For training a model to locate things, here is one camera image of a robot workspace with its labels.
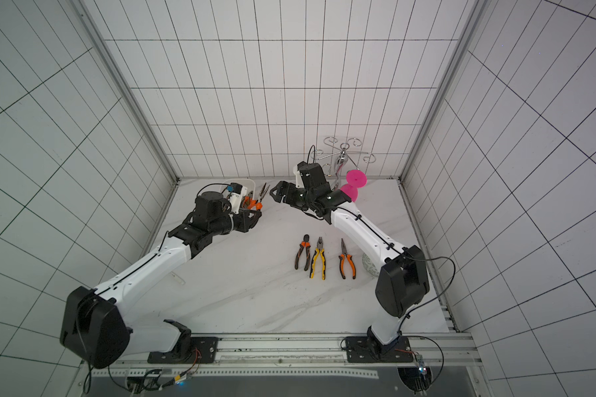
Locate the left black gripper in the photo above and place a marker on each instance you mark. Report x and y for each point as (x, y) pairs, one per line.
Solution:
(246, 224)

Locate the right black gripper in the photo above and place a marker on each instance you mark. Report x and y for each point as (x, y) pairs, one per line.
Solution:
(288, 193)

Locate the orange combination pliers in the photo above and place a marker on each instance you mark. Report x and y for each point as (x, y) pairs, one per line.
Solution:
(254, 200)

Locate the white plastic storage box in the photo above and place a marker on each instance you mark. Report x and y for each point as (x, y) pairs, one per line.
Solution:
(248, 184)

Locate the orange diagonal cutting pliers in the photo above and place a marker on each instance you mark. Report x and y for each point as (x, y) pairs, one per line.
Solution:
(305, 247)

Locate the yellow combination pliers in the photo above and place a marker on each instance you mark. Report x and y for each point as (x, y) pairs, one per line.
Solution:
(319, 257)

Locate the orange long nose pliers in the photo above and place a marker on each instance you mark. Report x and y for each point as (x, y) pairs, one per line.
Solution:
(346, 259)

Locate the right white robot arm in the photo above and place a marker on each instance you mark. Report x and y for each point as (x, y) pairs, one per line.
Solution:
(402, 280)

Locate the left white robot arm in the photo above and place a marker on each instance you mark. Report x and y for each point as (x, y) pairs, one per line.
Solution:
(94, 326)

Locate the lower pink cup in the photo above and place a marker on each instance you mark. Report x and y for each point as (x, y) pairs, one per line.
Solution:
(351, 191)

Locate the pink cup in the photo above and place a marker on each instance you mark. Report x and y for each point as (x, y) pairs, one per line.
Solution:
(351, 191)
(356, 179)

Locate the upper pink cup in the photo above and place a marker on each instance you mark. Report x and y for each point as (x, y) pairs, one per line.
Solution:
(356, 179)

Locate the chrome cup holder stand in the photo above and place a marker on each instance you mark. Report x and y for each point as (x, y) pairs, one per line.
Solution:
(336, 154)

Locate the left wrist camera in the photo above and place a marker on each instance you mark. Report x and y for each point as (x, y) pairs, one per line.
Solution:
(235, 196)

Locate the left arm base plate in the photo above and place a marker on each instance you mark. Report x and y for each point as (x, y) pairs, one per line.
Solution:
(191, 349)

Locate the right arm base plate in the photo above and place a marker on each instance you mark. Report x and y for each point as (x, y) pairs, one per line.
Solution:
(368, 350)

